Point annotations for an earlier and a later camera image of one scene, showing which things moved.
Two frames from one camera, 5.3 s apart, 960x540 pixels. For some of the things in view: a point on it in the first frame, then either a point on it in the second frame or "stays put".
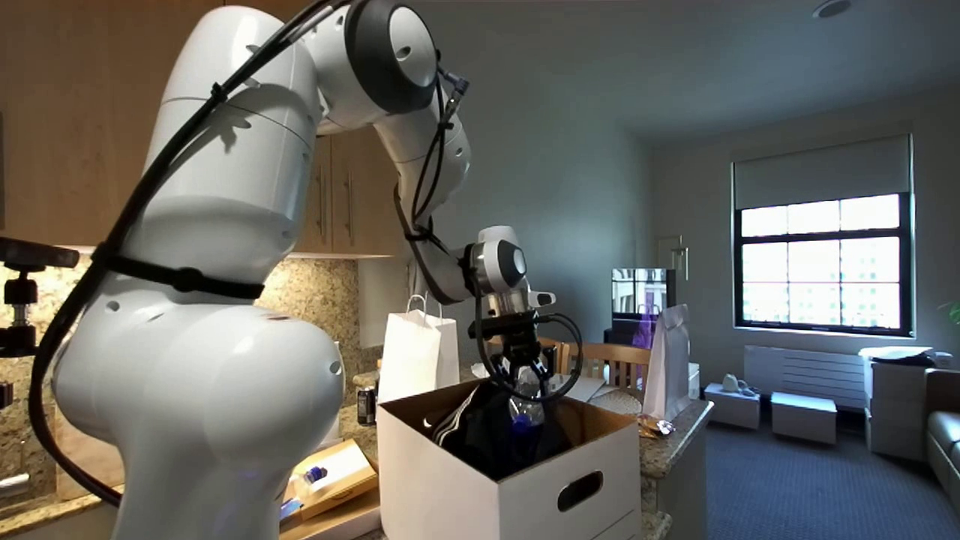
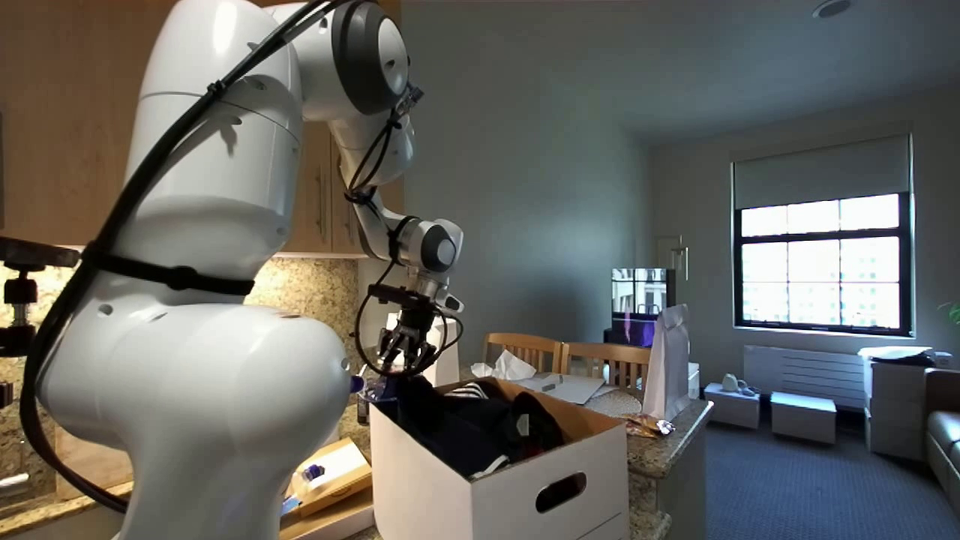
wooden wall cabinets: [83, 91] stays put
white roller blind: [845, 172] stays put
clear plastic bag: [667, 364] stays put
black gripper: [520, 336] -> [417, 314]
